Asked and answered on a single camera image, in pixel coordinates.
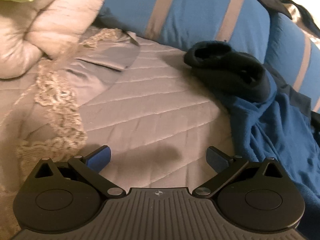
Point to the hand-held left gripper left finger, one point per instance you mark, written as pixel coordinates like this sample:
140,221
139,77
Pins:
98,158

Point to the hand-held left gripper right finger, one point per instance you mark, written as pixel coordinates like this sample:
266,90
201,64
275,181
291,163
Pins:
215,160

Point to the blue and navy fleece jacket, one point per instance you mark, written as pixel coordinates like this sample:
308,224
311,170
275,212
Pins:
272,135

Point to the lace-trimmed grey pillow sham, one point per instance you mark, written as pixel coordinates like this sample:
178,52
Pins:
100,55

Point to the blue grey-striped pillow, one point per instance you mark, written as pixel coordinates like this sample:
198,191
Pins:
195,12
287,45

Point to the cream quilted comforter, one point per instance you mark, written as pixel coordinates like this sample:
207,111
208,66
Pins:
50,22

